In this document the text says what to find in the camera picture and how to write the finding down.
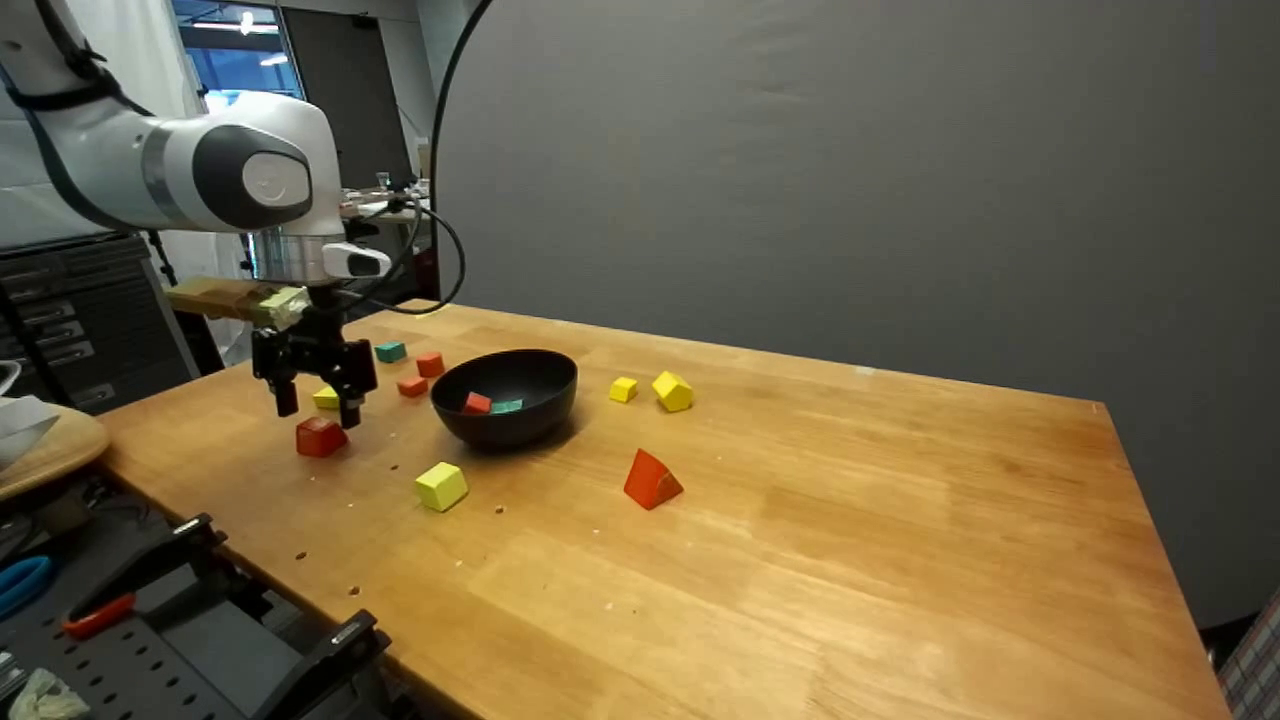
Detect small yellow block behind bowl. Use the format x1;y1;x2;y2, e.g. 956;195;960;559
609;374;639;404

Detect orange red trapezoid block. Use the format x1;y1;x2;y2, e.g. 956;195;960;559
298;414;349;456

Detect small red cube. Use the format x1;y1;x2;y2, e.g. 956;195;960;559
398;374;430;396

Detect black bowl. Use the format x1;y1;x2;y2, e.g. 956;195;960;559
432;349;576;452

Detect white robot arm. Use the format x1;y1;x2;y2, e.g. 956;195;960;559
0;0;376;429

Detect crumpled white paper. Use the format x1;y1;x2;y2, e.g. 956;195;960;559
9;668;93;720

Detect blue handled scissors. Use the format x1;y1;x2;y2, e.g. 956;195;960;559
0;557;58;621

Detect robot cable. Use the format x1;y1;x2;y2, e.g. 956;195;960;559
335;184;471;321

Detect black equipment case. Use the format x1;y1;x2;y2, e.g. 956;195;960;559
0;234;197;411

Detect wrist camera with yellow mount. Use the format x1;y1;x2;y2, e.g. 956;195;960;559
169;279;313;331

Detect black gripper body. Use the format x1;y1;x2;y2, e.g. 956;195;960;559
251;306;376;396

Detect yellow cube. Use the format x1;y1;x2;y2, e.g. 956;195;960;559
416;458;469;510
652;371;698;411
313;385;342;411

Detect round wooden board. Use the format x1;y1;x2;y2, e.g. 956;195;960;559
0;409;108;501

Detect black pegboard plate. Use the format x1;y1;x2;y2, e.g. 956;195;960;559
0;493;404;720

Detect red handled tool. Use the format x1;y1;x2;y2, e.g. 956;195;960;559
64;591;138;639

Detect yellow cube front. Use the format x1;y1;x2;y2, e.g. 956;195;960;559
313;385;342;411

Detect green cube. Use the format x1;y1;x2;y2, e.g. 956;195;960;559
490;396;524;414

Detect orange wedge block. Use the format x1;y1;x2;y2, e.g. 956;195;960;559
624;452;685;509

